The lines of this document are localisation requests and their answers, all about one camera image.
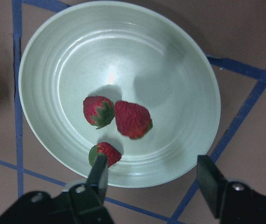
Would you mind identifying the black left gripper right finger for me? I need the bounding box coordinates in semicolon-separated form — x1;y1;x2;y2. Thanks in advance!
196;155;227;218

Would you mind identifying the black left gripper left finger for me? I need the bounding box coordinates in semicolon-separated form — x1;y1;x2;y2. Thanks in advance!
87;154;108;204

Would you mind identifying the red strawberry moved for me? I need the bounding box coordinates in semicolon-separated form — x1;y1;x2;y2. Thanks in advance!
83;96;114;129
114;100;153;140
88;142;122;168

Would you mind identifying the light green plate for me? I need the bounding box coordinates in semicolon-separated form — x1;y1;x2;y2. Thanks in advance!
19;1;221;188

